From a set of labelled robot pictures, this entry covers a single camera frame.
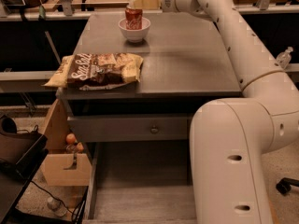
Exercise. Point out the grey cabinet with drawers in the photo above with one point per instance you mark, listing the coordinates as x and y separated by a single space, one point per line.
145 178

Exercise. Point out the red coke can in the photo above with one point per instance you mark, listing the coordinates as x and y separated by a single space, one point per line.
133 18

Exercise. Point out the round metal drawer knob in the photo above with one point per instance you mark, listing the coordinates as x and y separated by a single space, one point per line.
154 129

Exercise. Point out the sea salt chip bag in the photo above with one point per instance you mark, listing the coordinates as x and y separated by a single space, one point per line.
92 72

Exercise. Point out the black chair wheel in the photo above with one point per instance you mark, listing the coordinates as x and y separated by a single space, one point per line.
284 186

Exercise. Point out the clear bottle on floor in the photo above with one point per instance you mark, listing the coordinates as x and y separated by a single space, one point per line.
56 207

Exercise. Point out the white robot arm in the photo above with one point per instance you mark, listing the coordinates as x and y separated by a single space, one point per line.
229 136

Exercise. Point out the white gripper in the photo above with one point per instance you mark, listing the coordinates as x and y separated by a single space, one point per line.
168 6

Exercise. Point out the orange fruit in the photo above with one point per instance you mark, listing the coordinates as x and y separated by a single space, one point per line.
71 139

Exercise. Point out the wooden box on floor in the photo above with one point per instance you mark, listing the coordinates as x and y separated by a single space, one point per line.
62 167

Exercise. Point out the black cart on left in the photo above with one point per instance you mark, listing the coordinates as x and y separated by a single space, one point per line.
20 155

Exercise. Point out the white ceramic bowl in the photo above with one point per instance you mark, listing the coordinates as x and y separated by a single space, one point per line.
135 36

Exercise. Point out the clear plastic bottle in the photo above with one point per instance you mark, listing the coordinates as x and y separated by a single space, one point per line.
284 58

